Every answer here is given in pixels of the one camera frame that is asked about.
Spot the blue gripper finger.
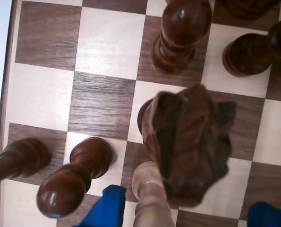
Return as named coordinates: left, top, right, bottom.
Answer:
left=80, top=184, right=127, bottom=227
left=247, top=201, right=281, bottom=227

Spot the light wooden pawn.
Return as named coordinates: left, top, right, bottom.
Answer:
left=132, top=161, right=176, bottom=227

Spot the dark wooden pawn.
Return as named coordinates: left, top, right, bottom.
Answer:
left=151, top=0, right=212, bottom=74
left=36, top=137, right=114, bottom=218
left=0, top=138, right=52, bottom=195
left=222, top=17, right=281, bottom=77

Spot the wooden chessboard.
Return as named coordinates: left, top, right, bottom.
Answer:
left=0, top=0, right=281, bottom=227

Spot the dark wooden knight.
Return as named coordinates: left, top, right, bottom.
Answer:
left=137, top=84, right=237, bottom=209

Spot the dark wooden queen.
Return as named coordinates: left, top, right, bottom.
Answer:
left=222, top=0, right=281, bottom=20

